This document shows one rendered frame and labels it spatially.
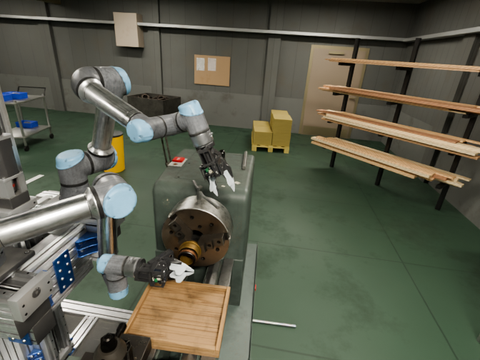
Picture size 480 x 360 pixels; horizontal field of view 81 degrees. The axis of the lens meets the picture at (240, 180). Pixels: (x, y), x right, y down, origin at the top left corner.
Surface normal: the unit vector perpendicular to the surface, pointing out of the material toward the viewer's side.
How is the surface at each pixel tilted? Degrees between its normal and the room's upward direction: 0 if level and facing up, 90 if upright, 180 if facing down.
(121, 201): 90
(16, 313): 90
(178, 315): 0
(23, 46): 90
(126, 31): 90
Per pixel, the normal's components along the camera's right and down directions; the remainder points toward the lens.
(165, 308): 0.06, -0.91
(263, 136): 0.00, 0.40
